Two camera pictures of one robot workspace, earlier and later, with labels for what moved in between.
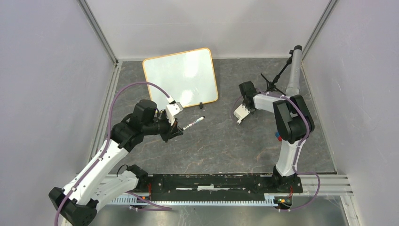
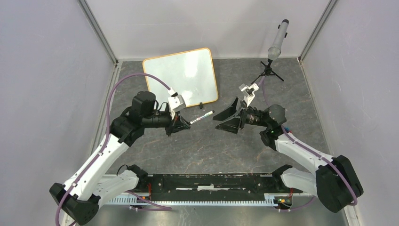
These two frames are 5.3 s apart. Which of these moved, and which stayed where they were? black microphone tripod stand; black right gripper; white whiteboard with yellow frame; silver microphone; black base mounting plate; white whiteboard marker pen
Moved: white whiteboard marker pen; black right gripper; silver microphone; black microphone tripod stand
Stayed: black base mounting plate; white whiteboard with yellow frame
